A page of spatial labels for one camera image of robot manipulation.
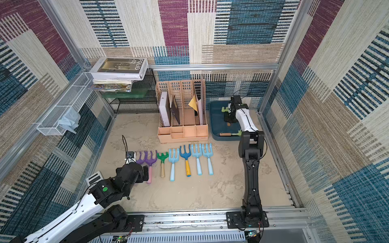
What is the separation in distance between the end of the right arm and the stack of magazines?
0.57 metres

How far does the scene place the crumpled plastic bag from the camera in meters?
0.67

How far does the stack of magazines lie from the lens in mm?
822

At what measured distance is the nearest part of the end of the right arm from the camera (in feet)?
2.68

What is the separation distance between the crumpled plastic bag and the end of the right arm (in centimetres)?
76
